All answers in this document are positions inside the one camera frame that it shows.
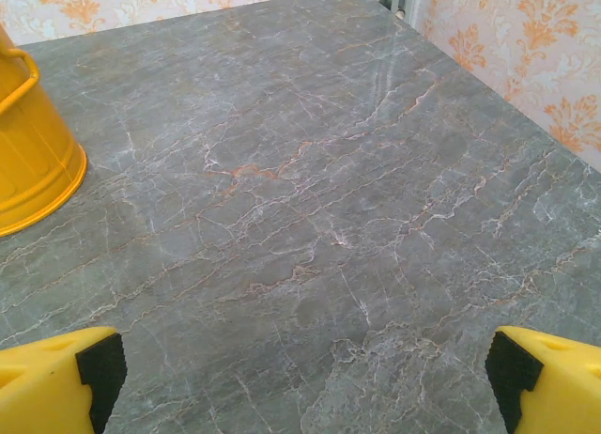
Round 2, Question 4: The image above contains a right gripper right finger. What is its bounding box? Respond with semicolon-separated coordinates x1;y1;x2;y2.
485;325;601;434

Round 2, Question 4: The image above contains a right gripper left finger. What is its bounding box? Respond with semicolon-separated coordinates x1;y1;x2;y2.
0;326;128;434

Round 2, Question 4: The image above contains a yellow metal pen bucket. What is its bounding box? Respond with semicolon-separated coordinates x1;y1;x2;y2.
0;23;89;238

